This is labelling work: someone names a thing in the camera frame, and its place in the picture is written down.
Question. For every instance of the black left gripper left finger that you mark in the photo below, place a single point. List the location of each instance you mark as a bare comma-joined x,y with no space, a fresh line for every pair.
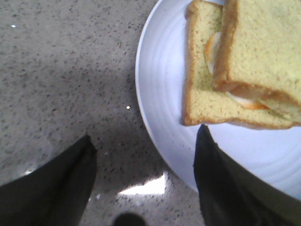
56,194

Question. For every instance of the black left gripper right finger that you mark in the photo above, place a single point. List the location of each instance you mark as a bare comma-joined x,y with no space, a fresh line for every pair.
229,195

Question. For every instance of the bread slice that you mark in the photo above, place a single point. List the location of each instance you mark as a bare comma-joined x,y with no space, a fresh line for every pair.
200,103
259,56

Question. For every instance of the light blue round plate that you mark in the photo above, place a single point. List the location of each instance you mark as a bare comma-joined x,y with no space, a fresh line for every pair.
274,156

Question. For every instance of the fried egg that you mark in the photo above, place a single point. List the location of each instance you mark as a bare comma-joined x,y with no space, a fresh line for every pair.
212,50

